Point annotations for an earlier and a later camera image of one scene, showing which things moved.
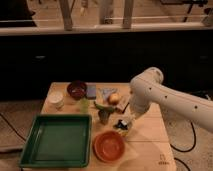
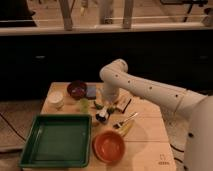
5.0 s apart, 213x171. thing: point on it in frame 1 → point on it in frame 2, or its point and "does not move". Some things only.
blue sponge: x=91 y=91 does not move
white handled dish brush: x=122 y=124 → x=102 y=115
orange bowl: x=108 y=146 does not move
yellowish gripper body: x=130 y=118 → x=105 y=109
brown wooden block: x=123 y=103 does not move
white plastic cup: x=55 y=100 does not move
